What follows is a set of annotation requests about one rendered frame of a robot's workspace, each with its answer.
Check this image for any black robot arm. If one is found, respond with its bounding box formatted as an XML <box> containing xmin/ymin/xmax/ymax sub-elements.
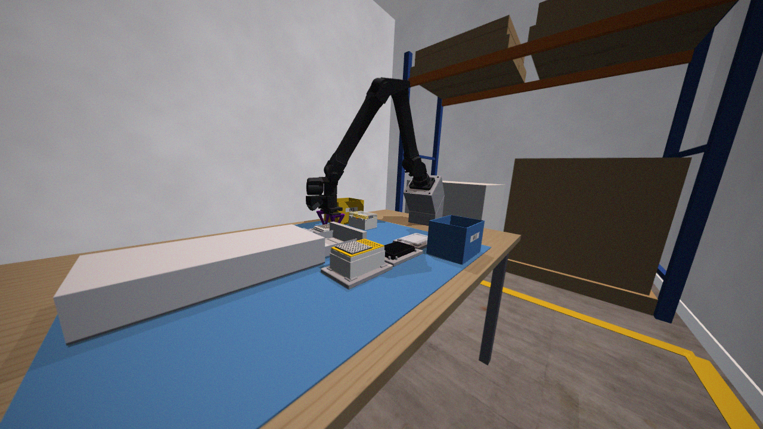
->
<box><xmin>306</xmin><ymin>77</ymin><xmax>435</xmax><ymax>211</ymax></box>

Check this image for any blue bench mat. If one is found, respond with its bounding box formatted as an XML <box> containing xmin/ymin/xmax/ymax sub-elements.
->
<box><xmin>0</xmin><ymin>245</ymin><xmax>491</xmax><ymax>429</ymax></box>

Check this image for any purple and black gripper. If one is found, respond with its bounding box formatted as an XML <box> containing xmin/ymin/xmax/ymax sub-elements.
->
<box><xmin>317</xmin><ymin>195</ymin><xmax>345</xmax><ymax>225</ymax></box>

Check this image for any blue open-top bin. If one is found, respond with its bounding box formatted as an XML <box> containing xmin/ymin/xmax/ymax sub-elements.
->
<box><xmin>426</xmin><ymin>215</ymin><xmax>485</xmax><ymax>265</ymax></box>

